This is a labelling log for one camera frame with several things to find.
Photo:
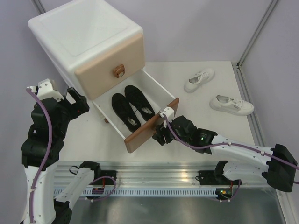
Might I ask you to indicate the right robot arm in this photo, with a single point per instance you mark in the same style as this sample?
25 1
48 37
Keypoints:
274 166

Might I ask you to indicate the white slotted cable duct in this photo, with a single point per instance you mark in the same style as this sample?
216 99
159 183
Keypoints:
156 192

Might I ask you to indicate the white sneaker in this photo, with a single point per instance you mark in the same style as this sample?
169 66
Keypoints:
199 79
233 106

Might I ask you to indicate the aluminium frame post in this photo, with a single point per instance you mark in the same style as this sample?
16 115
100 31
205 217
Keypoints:
262 23
39 6

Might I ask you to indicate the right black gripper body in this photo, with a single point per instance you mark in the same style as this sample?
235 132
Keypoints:
161 129

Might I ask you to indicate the right aluminium frame post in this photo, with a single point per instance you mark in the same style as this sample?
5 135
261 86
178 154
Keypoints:
262 23

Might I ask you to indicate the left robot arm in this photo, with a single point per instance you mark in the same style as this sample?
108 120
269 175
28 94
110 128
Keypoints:
40 155

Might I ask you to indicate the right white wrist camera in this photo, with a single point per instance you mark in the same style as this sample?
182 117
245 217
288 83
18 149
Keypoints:
167 114

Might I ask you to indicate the brown bear knob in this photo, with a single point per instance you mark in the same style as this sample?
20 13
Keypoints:
119 71

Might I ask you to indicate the beige drawer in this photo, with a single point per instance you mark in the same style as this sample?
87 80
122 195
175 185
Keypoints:
96 76

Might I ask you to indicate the black canvas shoe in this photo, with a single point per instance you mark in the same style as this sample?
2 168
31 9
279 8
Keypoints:
124 111

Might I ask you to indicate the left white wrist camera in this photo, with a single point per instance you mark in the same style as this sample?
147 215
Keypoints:
46 89

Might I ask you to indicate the left aluminium frame post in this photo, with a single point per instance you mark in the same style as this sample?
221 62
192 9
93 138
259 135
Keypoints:
39 6

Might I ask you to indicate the white sneaker far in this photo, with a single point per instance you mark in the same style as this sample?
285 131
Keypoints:
199 79

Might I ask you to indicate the white plastic shoe cabinet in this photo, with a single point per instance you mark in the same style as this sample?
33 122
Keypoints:
79 31

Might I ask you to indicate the brown drawer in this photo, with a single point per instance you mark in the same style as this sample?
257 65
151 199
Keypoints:
158 97

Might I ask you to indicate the white sneaker near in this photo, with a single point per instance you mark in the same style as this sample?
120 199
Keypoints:
233 106

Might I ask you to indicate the black canvas shoe sideways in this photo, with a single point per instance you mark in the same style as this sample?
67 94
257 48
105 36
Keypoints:
139 101

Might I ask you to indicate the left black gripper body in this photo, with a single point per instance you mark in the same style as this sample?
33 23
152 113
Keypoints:
71 111

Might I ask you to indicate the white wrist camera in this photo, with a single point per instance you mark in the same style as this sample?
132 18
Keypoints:
46 89
167 114

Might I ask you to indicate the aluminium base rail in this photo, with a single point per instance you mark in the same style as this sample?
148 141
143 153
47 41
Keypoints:
147 174

